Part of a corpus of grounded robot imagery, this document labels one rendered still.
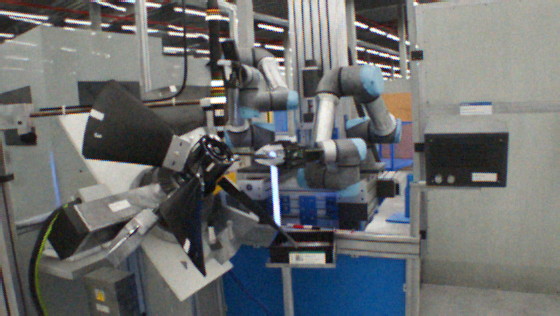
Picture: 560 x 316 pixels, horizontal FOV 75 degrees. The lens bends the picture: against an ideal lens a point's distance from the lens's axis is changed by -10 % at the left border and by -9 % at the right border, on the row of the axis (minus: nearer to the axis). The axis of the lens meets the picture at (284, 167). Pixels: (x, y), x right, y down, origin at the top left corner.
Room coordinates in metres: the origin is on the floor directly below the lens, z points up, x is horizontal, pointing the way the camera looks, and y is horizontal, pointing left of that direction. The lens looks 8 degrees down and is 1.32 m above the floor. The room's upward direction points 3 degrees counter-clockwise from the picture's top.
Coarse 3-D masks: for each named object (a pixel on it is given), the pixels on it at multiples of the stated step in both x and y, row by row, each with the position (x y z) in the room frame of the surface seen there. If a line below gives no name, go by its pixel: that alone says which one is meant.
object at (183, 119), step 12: (144, 96) 1.29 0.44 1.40; (156, 96) 1.30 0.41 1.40; (180, 96) 1.31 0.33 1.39; (192, 96) 1.32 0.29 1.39; (204, 96) 1.34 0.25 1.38; (156, 108) 1.27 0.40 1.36; (168, 108) 1.27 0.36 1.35; (180, 108) 1.27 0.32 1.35; (192, 108) 1.27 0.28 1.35; (168, 120) 1.24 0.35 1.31; (180, 120) 1.23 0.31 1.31; (192, 120) 1.23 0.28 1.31; (204, 120) 1.24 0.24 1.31; (180, 132) 1.20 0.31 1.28
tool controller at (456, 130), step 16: (432, 128) 1.27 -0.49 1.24; (448, 128) 1.25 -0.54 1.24; (464, 128) 1.22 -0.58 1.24; (480, 128) 1.20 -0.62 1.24; (496, 128) 1.18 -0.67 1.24; (432, 144) 1.24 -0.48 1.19; (448, 144) 1.21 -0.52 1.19; (464, 144) 1.19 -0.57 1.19; (480, 144) 1.17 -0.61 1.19; (496, 144) 1.15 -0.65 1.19; (432, 160) 1.25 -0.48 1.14; (448, 160) 1.23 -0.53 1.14; (464, 160) 1.21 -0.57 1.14; (480, 160) 1.19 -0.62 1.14; (496, 160) 1.16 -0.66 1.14; (432, 176) 1.26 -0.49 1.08; (448, 176) 1.23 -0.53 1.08; (464, 176) 1.22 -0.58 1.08; (480, 176) 1.20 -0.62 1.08; (496, 176) 1.18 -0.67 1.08
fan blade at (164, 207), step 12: (192, 180) 0.97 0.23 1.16; (180, 192) 0.89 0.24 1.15; (192, 192) 0.95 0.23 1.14; (168, 204) 0.82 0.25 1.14; (180, 204) 0.87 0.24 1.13; (192, 204) 0.92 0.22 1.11; (168, 216) 0.81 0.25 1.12; (180, 216) 0.85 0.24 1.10; (192, 216) 0.90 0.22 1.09; (180, 228) 0.83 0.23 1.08; (192, 228) 0.89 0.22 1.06; (180, 240) 0.82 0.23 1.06; (192, 240) 0.87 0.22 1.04; (192, 252) 0.85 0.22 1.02; (204, 264) 0.91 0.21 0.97; (204, 276) 0.88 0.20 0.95
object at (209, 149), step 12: (204, 144) 1.09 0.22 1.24; (216, 144) 1.14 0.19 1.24; (192, 156) 1.09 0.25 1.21; (204, 156) 1.07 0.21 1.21; (216, 156) 1.09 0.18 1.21; (228, 156) 1.15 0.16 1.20; (192, 168) 1.09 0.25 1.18; (204, 168) 1.08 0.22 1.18; (216, 168) 1.08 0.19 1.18; (180, 180) 1.09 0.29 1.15; (204, 180) 1.10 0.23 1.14; (216, 180) 1.12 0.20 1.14
